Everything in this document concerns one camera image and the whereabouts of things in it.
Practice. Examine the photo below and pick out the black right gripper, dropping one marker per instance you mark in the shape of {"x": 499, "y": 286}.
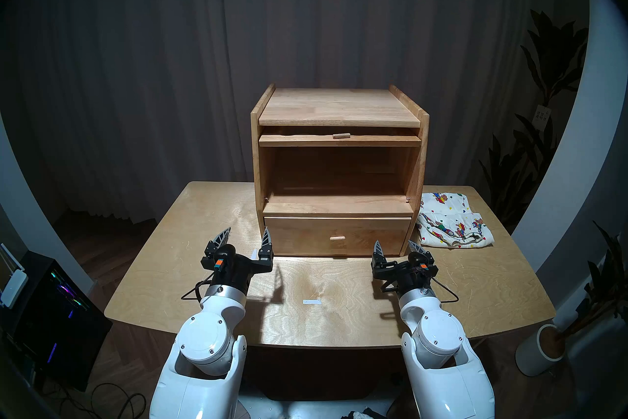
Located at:
{"x": 405, "y": 281}

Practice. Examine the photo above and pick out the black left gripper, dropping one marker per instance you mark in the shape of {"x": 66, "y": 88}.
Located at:
{"x": 240, "y": 275}

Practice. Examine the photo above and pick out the white cartoon print pants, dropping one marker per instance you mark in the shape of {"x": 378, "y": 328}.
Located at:
{"x": 451, "y": 221}

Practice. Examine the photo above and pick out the wooden door wavy window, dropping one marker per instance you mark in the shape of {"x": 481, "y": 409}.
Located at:
{"x": 294, "y": 140}

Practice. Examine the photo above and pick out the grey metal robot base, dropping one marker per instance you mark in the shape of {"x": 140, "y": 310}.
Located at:
{"x": 294, "y": 410}

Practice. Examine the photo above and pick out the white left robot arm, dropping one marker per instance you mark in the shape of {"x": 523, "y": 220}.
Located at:
{"x": 206, "y": 339}

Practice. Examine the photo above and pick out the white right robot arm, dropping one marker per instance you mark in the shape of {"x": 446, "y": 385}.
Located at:
{"x": 436, "y": 339}

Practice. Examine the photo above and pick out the light wooden table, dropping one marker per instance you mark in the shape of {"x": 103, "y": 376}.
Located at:
{"x": 186, "y": 251}

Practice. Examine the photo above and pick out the white round plant pot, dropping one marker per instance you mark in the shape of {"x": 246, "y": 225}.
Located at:
{"x": 535, "y": 354}

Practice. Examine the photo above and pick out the wooden cabinet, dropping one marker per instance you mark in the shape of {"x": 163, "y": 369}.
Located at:
{"x": 338, "y": 108}

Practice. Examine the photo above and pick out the grey pleated curtain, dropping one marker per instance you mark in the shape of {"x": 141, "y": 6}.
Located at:
{"x": 147, "y": 79}

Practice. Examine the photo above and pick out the white paper plant tag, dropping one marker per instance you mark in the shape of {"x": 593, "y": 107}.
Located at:
{"x": 541, "y": 117}

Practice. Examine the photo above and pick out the dark spiky potted plant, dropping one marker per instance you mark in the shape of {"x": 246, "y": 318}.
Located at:
{"x": 608, "y": 275}

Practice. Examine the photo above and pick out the black computer tower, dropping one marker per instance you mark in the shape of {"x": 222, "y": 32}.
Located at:
{"x": 49, "y": 324}

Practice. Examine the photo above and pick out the white router box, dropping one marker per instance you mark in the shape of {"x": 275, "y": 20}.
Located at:
{"x": 13, "y": 288}

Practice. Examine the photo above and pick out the tall dark leafy plant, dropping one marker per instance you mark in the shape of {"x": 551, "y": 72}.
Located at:
{"x": 554, "y": 59}

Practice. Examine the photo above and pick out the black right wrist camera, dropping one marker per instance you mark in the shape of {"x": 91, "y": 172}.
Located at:
{"x": 417, "y": 260}

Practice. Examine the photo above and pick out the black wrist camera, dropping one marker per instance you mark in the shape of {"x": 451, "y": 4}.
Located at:
{"x": 417, "y": 260}
{"x": 225, "y": 253}

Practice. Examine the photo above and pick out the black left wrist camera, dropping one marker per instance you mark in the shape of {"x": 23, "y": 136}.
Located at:
{"x": 225, "y": 253}

